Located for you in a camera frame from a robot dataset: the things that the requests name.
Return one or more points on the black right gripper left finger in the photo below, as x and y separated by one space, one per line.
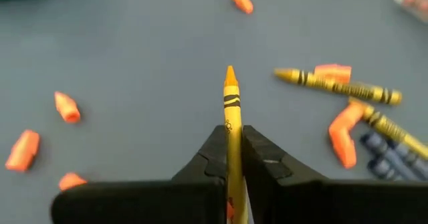
150 204

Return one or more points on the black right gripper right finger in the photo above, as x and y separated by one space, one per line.
317 204

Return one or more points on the blue crayon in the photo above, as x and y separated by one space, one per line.
382 170
388 153
413 160

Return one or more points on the yellow crayon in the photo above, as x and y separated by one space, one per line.
233 117
389 128

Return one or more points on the orange crayon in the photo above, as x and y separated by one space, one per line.
337 86

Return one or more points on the grey-blue table mat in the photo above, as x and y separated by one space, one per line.
150 50

